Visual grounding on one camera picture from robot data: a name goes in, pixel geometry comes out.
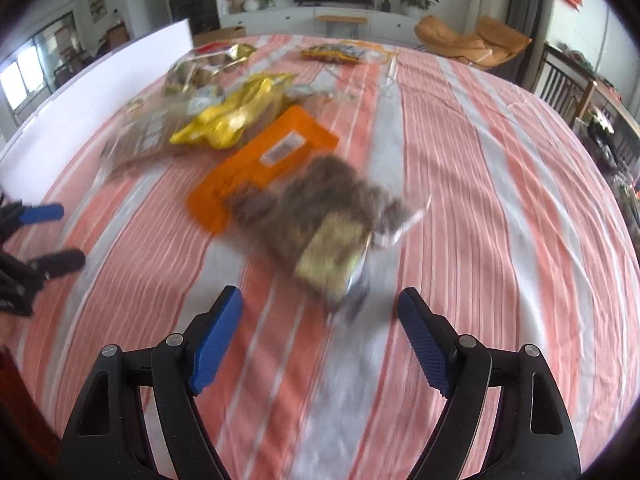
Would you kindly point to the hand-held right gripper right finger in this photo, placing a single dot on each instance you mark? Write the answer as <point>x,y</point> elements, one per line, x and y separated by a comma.
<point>425,340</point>

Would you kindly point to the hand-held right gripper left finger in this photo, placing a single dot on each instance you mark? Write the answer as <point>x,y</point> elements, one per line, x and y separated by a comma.
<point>215,340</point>

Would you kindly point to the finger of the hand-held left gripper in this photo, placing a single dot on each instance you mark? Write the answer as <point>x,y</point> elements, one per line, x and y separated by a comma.
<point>57,261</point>
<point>42,213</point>

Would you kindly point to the orange packet of brown snacks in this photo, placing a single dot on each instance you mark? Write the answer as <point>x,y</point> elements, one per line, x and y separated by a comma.
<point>280,152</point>

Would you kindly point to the clear packet of brown crackers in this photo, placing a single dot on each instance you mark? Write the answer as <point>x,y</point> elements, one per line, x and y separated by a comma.
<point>145,140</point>

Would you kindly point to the white foam board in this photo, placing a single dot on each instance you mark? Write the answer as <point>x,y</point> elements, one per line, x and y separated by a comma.
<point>100,100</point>

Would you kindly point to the orange striped tablecloth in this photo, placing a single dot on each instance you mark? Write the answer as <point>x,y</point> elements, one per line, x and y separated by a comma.
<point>475,210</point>

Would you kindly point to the small red green label packet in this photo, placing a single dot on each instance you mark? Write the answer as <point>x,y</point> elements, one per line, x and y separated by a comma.
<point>135,105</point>

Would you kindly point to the small white label packet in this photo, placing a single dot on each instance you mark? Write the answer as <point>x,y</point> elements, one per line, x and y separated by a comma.
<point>200,102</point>

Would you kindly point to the clear packet of nuts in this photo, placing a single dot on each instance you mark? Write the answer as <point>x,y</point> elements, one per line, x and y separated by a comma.
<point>192,75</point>

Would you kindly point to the yellow snack bag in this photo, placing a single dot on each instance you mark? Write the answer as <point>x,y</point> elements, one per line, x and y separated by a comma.
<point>225,120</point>

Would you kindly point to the gold snack packet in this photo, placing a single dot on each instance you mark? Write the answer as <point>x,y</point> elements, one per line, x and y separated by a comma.
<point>235,53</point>

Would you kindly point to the cardboard box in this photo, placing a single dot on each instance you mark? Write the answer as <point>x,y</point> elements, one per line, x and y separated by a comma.
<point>220,36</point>

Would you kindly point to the cluttered wooden side table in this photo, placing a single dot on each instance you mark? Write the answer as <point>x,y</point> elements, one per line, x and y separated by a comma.
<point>607,130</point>

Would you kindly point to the dark wooden chair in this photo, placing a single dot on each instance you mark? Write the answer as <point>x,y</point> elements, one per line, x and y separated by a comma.
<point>560,77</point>

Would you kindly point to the round white vase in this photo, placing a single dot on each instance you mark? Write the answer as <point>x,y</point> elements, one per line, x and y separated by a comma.
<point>251,4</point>

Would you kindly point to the yellow clear snack packet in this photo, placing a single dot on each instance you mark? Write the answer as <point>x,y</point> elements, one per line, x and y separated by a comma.
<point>340,52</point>

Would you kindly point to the orange lounge chair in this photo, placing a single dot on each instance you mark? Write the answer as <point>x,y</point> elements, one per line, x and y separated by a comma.
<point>450,40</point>

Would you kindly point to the white television cabinet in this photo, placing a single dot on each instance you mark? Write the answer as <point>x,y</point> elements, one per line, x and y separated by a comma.
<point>280,20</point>

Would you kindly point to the small wooden bench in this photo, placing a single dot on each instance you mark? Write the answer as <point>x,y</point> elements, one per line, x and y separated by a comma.
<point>341,19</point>

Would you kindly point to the small dark potted plant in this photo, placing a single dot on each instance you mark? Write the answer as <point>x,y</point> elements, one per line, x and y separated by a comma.
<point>385,0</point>

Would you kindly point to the grey curtain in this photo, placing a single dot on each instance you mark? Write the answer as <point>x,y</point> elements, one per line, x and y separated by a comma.
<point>505,0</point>

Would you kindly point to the framed wall picture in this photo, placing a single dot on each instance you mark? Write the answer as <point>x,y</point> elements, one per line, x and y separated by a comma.
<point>98,2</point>

